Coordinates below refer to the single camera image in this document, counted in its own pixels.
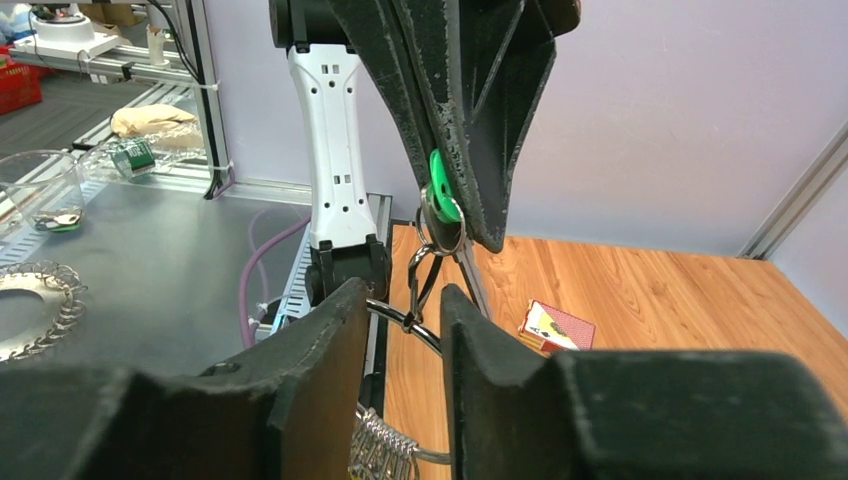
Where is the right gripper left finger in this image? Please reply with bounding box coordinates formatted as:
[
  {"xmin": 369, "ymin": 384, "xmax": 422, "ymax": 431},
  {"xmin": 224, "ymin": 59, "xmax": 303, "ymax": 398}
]
[{"xmin": 200, "ymin": 279, "xmax": 369, "ymax": 479}]

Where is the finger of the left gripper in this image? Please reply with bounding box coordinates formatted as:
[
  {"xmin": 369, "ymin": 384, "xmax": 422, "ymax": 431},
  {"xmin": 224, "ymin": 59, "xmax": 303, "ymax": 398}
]
[
  {"xmin": 395, "ymin": 1, "xmax": 581, "ymax": 253},
  {"xmin": 329, "ymin": 0, "xmax": 437, "ymax": 188}
]

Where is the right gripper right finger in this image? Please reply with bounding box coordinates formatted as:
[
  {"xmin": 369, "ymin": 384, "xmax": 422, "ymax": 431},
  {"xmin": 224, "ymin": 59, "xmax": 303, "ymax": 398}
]
[{"xmin": 440, "ymin": 285, "xmax": 564, "ymax": 479}]

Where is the keyring with colourful keys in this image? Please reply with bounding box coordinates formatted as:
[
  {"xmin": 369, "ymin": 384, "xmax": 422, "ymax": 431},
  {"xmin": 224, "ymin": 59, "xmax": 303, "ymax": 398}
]
[{"xmin": 347, "ymin": 185, "xmax": 468, "ymax": 480}]

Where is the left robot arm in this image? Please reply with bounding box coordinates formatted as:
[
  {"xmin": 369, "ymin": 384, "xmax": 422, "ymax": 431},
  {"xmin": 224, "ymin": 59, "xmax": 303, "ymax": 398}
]
[{"xmin": 269, "ymin": 1, "xmax": 582, "ymax": 304}]

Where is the pink card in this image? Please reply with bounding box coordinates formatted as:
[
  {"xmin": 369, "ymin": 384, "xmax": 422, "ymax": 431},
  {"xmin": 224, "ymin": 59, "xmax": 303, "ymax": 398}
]
[{"xmin": 517, "ymin": 300, "xmax": 596, "ymax": 355}]

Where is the beige cloth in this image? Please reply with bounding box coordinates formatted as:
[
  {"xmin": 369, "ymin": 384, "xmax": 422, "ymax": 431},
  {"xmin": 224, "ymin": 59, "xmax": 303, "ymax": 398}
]
[{"xmin": 110, "ymin": 104, "xmax": 197, "ymax": 138}]

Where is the clear glass bowl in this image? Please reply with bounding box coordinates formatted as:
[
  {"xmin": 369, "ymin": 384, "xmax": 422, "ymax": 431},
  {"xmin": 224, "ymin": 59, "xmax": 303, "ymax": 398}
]
[{"xmin": 1, "ymin": 149, "xmax": 85, "ymax": 233}]

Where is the red basket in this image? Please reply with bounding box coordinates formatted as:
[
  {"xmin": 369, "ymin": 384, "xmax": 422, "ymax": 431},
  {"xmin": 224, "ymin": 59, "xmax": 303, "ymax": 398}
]
[{"xmin": 1, "ymin": 46, "xmax": 42, "ymax": 115}]

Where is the grey cable duct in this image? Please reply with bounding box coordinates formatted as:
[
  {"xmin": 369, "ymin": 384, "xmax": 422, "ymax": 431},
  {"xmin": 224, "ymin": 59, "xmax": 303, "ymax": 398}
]
[{"xmin": 249, "ymin": 214, "xmax": 310, "ymax": 343}]

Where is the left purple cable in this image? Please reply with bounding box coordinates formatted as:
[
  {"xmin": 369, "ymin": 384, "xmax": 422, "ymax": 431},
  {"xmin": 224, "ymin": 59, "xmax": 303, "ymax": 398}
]
[{"xmin": 238, "ymin": 210, "xmax": 313, "ymax": 351}]

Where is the metal chain ring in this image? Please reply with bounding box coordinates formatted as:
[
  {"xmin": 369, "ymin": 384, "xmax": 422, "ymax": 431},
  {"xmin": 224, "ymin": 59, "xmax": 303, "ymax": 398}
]
[{"xmin": 0, "ymin": 260, "xmax": 89, "ymax": 364}]

